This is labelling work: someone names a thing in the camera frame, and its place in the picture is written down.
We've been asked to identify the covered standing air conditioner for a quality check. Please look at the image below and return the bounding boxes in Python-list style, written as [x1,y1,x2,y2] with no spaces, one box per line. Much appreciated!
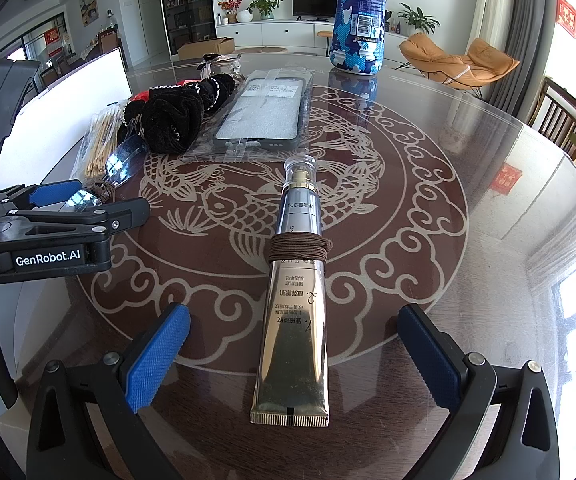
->
[465,0,518,61]

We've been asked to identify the phone case in clear bag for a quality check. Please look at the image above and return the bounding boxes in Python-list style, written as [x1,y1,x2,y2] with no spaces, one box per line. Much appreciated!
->
[178,69,316,164]

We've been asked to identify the red door poster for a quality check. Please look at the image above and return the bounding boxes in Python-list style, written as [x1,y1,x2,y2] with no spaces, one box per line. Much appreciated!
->
[43,27,64,59]

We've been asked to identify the clear plastic hair clip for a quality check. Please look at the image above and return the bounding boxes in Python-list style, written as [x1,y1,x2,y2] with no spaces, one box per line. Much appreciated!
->
[200,52,247,82]

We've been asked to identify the gold cosmetic tube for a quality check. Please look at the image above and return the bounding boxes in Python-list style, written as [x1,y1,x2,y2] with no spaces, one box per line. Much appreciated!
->
[250,156,335,428]

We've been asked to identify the white television console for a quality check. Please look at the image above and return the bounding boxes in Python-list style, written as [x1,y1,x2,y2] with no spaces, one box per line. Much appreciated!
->
[210,19,409,57]

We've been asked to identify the brown elastic cord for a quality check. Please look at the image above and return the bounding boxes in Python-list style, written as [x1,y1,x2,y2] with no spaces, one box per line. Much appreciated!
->
[267,232,334,264]

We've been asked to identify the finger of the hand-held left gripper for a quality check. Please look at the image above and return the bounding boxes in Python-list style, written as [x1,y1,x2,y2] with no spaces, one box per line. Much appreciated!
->
[0,180,85,216]
[0,198,151,239]

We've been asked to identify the red flower arrangement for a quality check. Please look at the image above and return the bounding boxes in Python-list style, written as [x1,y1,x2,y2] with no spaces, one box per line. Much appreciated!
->
[218,0,245,24]

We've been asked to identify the small black velvet scrunchie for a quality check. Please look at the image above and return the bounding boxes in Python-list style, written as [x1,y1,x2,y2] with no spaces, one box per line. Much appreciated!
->
[150,73,237,112]

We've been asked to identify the grey curtain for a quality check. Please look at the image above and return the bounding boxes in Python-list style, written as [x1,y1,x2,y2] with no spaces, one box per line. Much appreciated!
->
[488,0,559,122]

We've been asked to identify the clear shiny plastic packet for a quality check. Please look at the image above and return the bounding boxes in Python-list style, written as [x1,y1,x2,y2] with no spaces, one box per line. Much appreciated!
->
[102,139,149,187]

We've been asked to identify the red wall decoration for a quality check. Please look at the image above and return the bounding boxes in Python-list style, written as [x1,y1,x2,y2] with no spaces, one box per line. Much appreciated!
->
[556,0,576,39]

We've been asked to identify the wooden dining table set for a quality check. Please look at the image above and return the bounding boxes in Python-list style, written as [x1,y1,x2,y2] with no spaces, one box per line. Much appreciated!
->
[38,27,121,86]

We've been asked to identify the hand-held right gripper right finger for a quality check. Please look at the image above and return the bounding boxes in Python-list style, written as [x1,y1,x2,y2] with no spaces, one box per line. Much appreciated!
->
[397,303,561,480]

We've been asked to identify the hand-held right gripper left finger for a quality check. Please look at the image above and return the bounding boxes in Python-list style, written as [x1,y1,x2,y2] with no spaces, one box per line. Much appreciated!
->
[27,302,191,480]

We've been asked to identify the large black velvet scrunchie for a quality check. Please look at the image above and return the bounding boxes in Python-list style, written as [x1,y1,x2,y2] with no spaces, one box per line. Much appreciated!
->
[118,91,205,154]

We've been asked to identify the cotton swab packet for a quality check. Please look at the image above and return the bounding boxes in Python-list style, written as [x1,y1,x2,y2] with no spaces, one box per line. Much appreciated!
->
[70,102,125,182]

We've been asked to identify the white board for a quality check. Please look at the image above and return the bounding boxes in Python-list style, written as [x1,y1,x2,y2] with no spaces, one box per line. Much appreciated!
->
[0,46,130,196]

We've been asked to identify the wooden stool with metal legs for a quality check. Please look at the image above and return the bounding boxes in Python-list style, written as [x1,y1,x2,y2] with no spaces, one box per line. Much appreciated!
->
[316,30,337,57]

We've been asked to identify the brown patterned desktop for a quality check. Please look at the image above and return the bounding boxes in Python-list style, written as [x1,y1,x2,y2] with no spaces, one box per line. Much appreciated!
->
[0,52,576,480]

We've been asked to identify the blue camouflage bottle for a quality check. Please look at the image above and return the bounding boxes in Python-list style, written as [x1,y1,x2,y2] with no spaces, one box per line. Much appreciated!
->
[329,0,393,76]

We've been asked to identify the cardboard box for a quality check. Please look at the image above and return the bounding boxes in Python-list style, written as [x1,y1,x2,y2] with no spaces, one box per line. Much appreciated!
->
[178,36,236,60]

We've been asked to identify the bushy green potted plant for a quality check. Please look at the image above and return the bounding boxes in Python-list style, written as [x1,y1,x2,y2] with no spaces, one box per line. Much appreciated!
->
[248,0,283,21]

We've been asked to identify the white door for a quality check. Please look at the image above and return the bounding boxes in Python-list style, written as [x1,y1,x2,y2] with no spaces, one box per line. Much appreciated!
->
[133,0,161,61]

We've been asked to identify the tall dark display cabinet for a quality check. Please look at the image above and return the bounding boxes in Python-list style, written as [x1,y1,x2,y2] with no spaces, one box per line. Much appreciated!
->
[157,0,217,56]

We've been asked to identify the orange lounge chair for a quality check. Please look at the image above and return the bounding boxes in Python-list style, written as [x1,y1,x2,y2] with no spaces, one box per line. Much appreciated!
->
[399,33,521,101]

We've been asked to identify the large leafy potted plant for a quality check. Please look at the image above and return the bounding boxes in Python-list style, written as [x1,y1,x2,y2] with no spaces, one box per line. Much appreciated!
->
[397,2,441,37]

